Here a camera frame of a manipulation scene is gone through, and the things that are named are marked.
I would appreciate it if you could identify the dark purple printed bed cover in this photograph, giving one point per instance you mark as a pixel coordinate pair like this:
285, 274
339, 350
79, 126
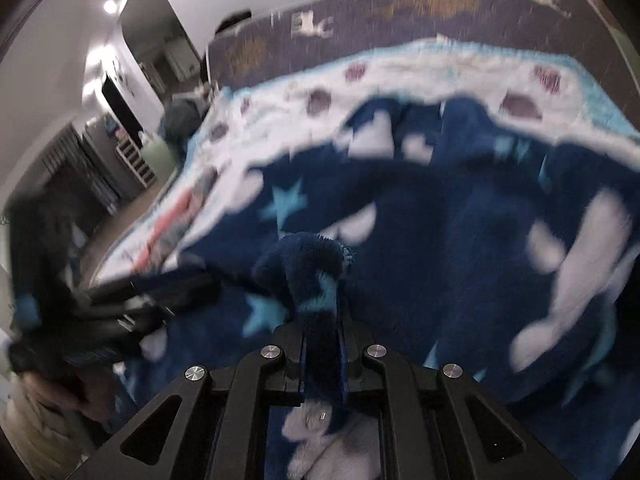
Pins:
425, 5

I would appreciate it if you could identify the person's left hand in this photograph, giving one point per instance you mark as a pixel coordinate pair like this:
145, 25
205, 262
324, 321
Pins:
50, 392

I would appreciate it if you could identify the navy blue star blanket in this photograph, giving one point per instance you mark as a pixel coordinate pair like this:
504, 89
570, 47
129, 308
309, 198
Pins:
425, 240

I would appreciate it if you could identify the white shelf unit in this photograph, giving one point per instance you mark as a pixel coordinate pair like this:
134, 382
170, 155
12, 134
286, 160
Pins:
134, 160

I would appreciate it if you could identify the person's left forearm cream sleeve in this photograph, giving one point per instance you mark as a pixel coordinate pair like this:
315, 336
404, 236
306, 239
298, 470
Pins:
35, 440

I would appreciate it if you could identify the white printed blanket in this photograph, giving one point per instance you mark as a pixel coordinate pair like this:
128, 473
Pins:
320, 95

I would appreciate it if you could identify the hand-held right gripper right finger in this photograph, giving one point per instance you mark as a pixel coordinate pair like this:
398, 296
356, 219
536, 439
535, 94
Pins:
357, 355

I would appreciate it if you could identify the grey-blue cloth pile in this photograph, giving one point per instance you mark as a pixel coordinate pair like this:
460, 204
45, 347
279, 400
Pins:
179, 116

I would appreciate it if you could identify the arched doorway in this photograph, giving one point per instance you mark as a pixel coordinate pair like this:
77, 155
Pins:
155, 35

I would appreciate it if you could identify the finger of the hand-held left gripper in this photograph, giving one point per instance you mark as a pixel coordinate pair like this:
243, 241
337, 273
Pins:
137, 327
165, 285

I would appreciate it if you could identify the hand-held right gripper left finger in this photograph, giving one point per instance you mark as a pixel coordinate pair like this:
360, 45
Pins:
287, 360

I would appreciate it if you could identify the round ceiling light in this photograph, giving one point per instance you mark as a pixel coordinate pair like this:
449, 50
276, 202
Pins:
110, 7

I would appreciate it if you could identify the dark cabinet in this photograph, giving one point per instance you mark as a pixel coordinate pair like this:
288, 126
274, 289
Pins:
75, 175

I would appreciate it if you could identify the pale green container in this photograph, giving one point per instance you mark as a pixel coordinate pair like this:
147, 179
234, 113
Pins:
159, 162

